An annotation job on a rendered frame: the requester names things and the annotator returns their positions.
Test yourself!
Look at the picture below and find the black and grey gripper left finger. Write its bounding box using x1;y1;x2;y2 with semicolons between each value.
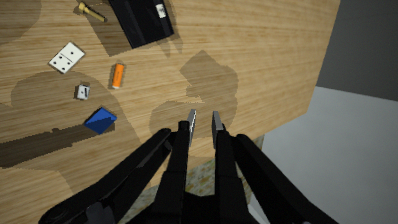
38;109;196;224

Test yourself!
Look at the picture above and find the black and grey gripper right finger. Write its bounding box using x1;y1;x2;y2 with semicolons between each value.
211;111;339;224

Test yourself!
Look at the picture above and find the black rack of bins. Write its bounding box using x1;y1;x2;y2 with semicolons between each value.
108;0;174;49

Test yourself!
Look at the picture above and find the white domino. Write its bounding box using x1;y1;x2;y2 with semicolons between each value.
49;42;85;73

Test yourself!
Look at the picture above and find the orange aa battery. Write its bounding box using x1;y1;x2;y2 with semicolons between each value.
112;64;124;88

